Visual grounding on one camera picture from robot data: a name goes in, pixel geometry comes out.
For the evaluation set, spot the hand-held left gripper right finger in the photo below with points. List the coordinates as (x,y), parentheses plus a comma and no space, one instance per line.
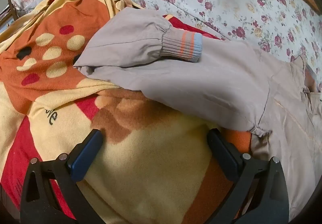
(224,153)

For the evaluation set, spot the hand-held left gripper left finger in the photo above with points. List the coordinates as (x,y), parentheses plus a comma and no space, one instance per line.
(86,149)

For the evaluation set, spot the beige jacket with striped cuffs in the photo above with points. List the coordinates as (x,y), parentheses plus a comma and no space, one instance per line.
(201,80)

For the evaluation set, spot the orange yellow red printed blanket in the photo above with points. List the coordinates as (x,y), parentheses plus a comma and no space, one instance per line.
(138,176)

